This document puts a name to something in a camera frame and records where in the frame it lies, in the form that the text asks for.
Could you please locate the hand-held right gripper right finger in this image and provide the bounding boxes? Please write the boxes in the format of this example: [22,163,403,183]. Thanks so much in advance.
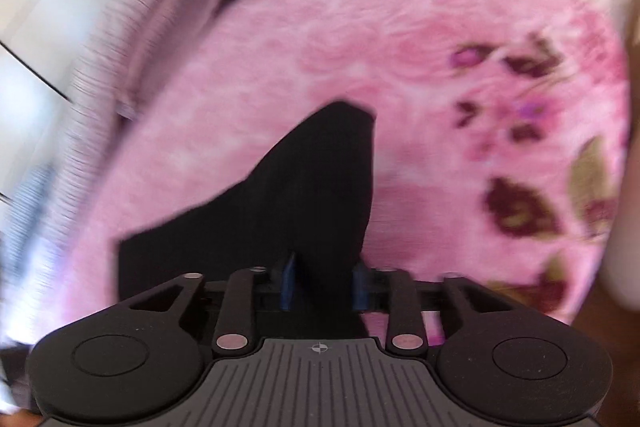
[352,264,521,355]

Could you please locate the white striped duvet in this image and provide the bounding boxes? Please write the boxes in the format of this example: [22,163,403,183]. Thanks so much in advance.
[47,0,201,258]

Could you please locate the white wardrobe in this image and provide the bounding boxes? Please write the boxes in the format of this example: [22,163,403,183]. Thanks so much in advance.
[0,0,126,208]

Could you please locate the black pants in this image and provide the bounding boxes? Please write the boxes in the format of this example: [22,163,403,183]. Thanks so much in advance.
[117,101,377,340]

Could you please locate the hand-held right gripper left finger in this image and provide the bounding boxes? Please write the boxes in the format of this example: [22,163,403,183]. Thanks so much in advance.
[115,254,301,355]

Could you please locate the pink floral blanket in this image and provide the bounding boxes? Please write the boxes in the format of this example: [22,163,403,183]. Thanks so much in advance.
[30,0,632,348]

